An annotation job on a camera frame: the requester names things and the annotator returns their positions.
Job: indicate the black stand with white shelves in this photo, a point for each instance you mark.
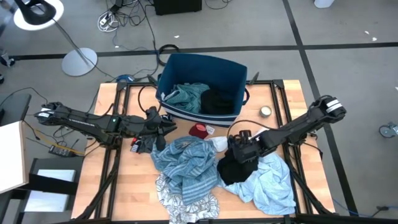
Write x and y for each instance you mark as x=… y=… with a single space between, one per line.
x=53 y=183

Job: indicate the white panel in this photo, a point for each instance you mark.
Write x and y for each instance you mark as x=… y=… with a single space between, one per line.
x=11 y=155

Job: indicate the chair caster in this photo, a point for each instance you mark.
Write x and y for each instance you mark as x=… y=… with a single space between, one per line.
x=7 y=59

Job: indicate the grey caster wheel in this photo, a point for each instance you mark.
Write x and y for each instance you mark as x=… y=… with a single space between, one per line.
x=387 y=130

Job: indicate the white patterned garment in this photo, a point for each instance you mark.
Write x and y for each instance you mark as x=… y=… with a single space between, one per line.
x=174 y=205

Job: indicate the black power adapter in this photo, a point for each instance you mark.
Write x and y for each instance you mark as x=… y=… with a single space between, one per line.
x=59 y=151

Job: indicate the white round object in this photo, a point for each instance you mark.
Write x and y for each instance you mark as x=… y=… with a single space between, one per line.
x=323 y=2

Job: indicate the black box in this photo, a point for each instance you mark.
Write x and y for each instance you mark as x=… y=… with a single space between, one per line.
x=177 y=6

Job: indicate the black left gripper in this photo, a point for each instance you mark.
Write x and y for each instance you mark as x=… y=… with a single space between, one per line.
x=149 y=124

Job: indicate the dark grey garment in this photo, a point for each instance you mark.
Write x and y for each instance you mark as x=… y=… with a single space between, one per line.
x=146 y=144

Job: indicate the light blue garment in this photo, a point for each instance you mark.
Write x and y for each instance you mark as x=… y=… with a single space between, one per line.
x=270 y=183

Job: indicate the navy white striped fabric bin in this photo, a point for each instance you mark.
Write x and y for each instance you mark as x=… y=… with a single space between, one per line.
x=202 y=68

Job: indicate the maroon garment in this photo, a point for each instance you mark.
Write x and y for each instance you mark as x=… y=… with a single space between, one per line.
x=197 y=130

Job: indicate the black desk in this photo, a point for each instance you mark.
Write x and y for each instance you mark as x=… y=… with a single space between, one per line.
x=14 y=109

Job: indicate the dark striped sock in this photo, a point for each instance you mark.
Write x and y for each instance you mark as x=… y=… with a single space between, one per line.
x=168 y=118

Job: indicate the floor lamp with round base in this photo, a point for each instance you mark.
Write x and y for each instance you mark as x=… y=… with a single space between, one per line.
x=79 y=62

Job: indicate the blue striped garment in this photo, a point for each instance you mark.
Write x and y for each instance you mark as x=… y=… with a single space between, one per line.
x=186 y=165

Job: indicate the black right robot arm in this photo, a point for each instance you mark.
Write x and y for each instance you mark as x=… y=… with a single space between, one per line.
x=295 y=127

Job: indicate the black garment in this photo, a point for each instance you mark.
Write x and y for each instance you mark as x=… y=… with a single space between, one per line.
x=217 y=101
x=236 y=172

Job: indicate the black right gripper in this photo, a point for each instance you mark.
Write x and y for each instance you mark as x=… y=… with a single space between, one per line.
x=245 y=149

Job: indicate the teal garment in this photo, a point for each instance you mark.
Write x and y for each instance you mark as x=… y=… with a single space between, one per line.
x=186 y=96

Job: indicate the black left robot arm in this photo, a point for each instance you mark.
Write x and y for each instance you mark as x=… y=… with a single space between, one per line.
x=81 y=123

